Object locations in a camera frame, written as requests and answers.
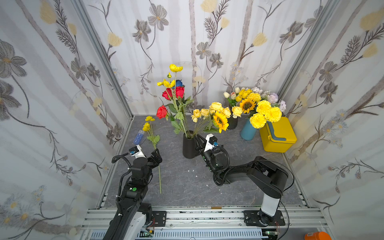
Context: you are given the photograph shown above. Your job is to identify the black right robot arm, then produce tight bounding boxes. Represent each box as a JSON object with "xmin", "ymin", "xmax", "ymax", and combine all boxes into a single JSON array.
[{"xmin": 194, "ymin": 134, "xmax": 289, "ymax": 228}]

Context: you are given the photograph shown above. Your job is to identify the yellow marigold bouquet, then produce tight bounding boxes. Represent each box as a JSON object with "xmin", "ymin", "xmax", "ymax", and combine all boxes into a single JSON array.
[{"xmin": 250, "ymin": 100, "xmax": 283, "ymax": 129}]

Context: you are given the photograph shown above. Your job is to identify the mixed tulip sunflower bouquet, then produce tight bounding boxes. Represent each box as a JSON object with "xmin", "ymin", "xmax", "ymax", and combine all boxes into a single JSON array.
[{"xmin": 223, "ymin": 87, "xmax": 287, "ymax": 113}]

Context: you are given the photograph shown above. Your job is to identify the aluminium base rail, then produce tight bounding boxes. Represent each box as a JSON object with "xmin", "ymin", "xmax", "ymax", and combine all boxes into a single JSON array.
[{"xmin": 79, "ymin": 205, "xmax": 331, "ymax": 240}]

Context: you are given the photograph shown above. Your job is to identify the yellow rose bunch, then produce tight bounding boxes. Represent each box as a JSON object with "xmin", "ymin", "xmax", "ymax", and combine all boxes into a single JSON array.
[{"xmin": 191, "ymin": 102, "xmax": 244, "ymax": 137}]

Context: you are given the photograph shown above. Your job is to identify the yellow poppy flower stem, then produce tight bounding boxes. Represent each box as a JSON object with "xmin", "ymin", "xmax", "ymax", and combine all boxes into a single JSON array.
[{"xmin": 141, "ymin": 115, "xmax": 163, "ymax": 195}]

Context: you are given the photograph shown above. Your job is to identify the orange object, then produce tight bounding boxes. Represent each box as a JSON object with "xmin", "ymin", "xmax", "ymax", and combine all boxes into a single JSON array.
[{"xmin": 304, "ymin": 232, "xmax": 332, "ymax": 240}]

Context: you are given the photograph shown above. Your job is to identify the yellow sunflower stem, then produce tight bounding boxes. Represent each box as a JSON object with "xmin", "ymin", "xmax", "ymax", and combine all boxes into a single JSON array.
[{"xmin": 203, "ymin": 111, "xmax": 229, "ymax": 134}]

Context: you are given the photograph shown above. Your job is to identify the teal vase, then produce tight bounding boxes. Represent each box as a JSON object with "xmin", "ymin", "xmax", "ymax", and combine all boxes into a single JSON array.
[{"xmin": 240, "ymin": 118, "xmax": 258, "ymax": 141}]

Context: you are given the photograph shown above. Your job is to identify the yellow lidded box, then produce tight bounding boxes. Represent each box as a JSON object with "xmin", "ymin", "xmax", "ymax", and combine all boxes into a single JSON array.
[{"xmin": 260, "ymin": 117, "xmax": 297, "ymax": 153}]

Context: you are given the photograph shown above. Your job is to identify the tall yellow poppy stem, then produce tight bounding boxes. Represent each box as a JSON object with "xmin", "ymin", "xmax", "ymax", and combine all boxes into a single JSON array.
[{"xmin": 157, "ymin": 64, "xmax": 185, "ymax": 101}]

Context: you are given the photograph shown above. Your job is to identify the black vase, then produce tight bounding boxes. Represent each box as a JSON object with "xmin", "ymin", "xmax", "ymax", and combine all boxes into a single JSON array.
[{"xmin": 182, "ymin": 134, "xmax": 199, "ymax": 159}]

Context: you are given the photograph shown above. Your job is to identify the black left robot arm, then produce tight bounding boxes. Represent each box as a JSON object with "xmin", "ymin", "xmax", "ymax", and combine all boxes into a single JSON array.
[{"xmin": 104, "ymin": 145, "xmax": 163, "ymax": 240}]

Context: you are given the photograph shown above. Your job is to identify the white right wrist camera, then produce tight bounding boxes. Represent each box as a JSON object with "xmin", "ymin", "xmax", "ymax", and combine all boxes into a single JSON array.
[{"xmin": 204, "ymin": 134, "xmax": 218, "ymax": 152}]

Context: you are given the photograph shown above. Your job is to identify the red rose bouquet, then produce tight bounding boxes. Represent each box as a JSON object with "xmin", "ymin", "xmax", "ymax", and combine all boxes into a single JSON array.
[{"xmin": 156, "ymin": 80, "xmax": 193, "ymax": 139}]

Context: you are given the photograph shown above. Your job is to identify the blue pill organizer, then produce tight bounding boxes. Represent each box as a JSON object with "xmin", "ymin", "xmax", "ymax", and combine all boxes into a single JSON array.
[{"xmin": 133, "ymin": 130, "xmax": 145, "ymax": 146}]

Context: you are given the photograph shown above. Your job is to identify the dark glass vase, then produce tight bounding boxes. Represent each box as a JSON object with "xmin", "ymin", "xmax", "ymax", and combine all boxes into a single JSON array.
[{"xmin": 228, "ymin": 117, "xmax": 239, "ymax": 130}]

